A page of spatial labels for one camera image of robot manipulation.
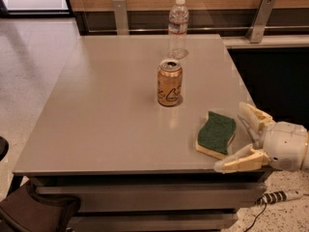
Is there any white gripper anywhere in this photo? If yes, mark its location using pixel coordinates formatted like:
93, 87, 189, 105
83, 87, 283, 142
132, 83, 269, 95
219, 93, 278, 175
213, 102, 308, 174

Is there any green and yellow sponge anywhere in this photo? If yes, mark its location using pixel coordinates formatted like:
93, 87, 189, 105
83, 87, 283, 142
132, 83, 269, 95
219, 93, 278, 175
195, 111, 237, 160

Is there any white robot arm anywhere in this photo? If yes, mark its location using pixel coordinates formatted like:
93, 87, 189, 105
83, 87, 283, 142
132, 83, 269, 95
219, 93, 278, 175
214, 102, 309, 173

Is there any clear plastic water bottle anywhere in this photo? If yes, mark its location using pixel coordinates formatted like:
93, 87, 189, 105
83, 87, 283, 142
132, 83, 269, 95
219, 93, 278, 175
168, 0, 189, 59

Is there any white power strip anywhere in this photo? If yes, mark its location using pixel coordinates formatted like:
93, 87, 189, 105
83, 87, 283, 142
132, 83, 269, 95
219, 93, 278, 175
256, 189, 304, 205

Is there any orange soda can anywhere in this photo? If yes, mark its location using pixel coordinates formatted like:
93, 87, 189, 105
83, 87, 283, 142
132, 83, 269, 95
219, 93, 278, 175
157, 59, 183, 106

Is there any grey side shelf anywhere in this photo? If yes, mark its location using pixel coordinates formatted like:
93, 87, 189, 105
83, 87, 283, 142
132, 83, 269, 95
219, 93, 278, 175
222, 35, 309, 49

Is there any grey upper drawer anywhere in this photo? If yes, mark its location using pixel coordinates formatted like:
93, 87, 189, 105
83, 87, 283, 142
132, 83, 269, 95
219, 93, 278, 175
37, 183, 266, 213

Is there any grey drawer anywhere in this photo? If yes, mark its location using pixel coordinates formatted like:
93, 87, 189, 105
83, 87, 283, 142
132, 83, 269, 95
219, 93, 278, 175
37, 183, 266, 213
70, 213, 238, 232

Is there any grey lower drawer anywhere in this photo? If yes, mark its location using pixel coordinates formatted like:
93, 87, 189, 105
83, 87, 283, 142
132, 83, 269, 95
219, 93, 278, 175
70, 213, 238, 232

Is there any black table leg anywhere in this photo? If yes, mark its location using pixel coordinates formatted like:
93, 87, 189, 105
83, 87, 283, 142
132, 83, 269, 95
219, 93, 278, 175
7, 175, 23, 195

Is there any dark chair seat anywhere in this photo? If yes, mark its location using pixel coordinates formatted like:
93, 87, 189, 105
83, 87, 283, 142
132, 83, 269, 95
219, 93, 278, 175
0, 181, 80, 232

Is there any black power cable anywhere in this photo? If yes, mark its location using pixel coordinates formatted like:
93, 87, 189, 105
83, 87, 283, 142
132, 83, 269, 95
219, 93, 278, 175
243, 202, 268, 232

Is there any right metal wall bracket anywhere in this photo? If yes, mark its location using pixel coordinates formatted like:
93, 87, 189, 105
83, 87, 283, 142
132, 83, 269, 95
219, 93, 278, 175
246, 0, 276, 44

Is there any metal wall bracket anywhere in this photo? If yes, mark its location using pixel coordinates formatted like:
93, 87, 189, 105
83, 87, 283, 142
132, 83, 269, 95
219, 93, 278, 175
112, 0, 129, 36
246, 0, 276, 44

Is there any left metal wall bracket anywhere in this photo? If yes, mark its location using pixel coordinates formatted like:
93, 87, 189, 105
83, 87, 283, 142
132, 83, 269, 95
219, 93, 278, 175
112, 0, 129, 36

